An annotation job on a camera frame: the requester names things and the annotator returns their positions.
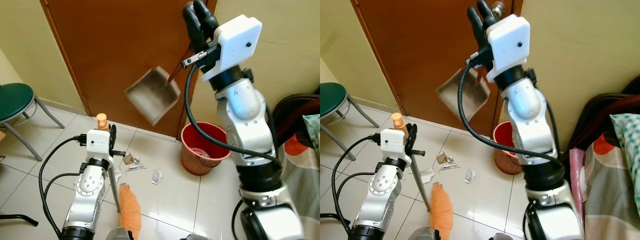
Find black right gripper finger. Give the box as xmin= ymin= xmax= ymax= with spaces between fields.
xmin=466 ymin=5 xmax=489 ymax=49
xmin=182 ymin=3 xmax=208 ymax=53
xmin=476 ymin=0 xmax=497 ymax=27
xmin=193 ymin=0 xmax=220 ymax=39

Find brown dustpan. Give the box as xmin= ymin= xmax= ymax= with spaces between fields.
xmin=435 ymin=65 xmax=492 ymax=124
xmin=123 ymin=42 xmax=195 ymax=126

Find orange broom with silver pole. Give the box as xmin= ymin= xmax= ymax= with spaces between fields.
xmin=96 ymin=113 xmax=143 ymax=240
xmin=391 ymin=112 xmax=454 ymax=240

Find metal door knob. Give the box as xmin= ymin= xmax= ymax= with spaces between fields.
xmin=490 ymin=1 xmax=508 ymax=19

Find crumpled paper scraps with cardboard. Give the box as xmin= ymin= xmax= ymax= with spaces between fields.
xmin=435 ymin=151 xmax=461 ymax=171
xmin=123 ymin=152 xmax=148 ymax=172

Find brown wooden door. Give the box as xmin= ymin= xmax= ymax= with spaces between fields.
xmin=350 ymin=0 xmax=524 ymax=135
xmin=40 ymin=0 xmax=218 ymax=139

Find red plastic bucket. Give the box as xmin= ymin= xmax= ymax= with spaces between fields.
xmin=180 ymin=121 xmax=232 ymax=176
xmin=492 ymin=120 xmax=527 ymax=175

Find grey robot foot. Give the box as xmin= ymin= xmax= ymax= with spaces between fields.
xmin=407 ymin=226 xmax=437 ymax=240
xmin=104 ymin=226 xmax=134 ymax=240

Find green stool with grey legs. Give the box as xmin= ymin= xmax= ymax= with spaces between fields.
xmin=0 ymin=82 xmax=66 ymax=162
xmin=320 ymin=82 xmax=380 ymax=129

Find green checked pillow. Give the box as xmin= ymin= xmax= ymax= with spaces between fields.
xmin=302 ymin=113 xmax=321 ymax=152
xmin=609 ymin=112 xmax=640 ymax=217

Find patterned grey orange blanket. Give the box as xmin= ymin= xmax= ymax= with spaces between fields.
xmin=570 ymin=131 xmax=640 ymax=240
xmin=277 ymin=134 xmax=321 ymax=240

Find pink cloth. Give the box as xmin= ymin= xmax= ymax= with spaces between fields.
xmin=568 ymin=147 xmax=587 ymax=223

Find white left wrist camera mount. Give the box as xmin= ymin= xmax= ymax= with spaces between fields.
xmin=86 ymin=128 xmax=112 ymax=162
xmin=380 ymin=128 xmax=410 ymax=161

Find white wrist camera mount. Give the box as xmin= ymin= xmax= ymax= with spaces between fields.
xmin=86 ymin=128 xmax=112 ymax=162
xmin=200 ymin=14 xmax=264 ymax=84
xmin=380 ymin=128 xmax=410 ymax=161
xmin=485 ymin=13 xmax=531 ymax=84

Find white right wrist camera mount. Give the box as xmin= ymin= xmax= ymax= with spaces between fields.
xmin=485 ymin=13 xmax=531 ymax=84
xmin=200 ymin=14 xmax=264 ymax=84

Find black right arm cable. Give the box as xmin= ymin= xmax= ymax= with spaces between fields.
xmin=457 ymin=61 xmax=567 ymax=167
xmin=183 ymin=64 xmax=282 ymax=164

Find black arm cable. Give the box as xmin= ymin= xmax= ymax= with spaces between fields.
xmin=38 ymin=134 xmax=89 ymax=237
xmin=331 ymin=133 xmax=384 ymax=237
xmin=457 ymin=61 xmax=567 ymax=167
xmin=183 ymin=64 xmax=282 ymax=164

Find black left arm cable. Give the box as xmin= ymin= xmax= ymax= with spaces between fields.
xmin=331 ymin=133 xmax=384 ymax=237
xmin=38 ymin=134 xmax=89 ymax=237

